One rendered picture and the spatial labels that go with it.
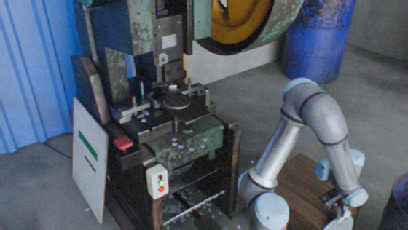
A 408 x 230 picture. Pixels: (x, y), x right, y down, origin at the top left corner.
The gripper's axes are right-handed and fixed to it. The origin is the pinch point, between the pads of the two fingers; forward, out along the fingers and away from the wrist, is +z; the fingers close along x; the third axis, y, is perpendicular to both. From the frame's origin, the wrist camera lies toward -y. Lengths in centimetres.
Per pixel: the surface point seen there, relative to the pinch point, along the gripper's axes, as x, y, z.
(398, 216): -12.6, 21.4, -6.8
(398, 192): 4.2, 38.6, -0.4
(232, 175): 41, -34, 3
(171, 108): 44, -64, -42
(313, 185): 21.1, 2.9, 1.1
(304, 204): 10.4, -8.3, 1.3
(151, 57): 48, -71, -66
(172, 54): 53, -61, -64
